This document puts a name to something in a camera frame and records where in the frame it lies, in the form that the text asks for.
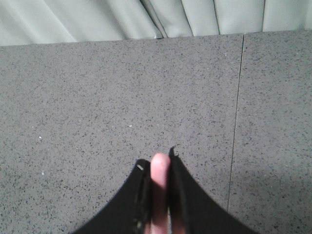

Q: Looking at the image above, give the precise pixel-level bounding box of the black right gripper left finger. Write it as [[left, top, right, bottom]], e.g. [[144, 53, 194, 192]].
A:
[[74, 159, 152, 234]]

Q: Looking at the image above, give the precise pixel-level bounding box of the pink chopstick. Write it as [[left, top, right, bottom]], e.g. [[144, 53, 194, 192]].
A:
[[144, 153, 186, 234]]

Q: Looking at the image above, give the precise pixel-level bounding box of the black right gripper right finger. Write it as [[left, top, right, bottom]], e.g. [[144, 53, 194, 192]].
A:
[[168, 147, 256, 234]]

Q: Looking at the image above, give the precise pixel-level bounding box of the grey-white curtain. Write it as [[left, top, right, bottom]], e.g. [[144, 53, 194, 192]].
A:
[[0, 0, 312, 46]]

